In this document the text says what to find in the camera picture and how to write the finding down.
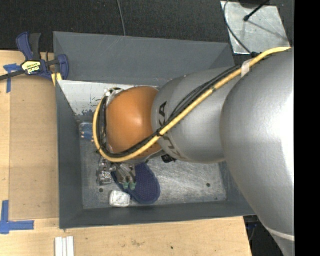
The white speckled rounded block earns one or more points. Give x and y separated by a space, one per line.
119 199

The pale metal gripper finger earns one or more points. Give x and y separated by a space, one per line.
104 165
104 178

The dark blue dotted cloth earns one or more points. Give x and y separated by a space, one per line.
146 186

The pale wood flat board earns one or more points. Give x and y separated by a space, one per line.
32 150

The grey metal bin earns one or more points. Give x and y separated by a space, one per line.
140 57

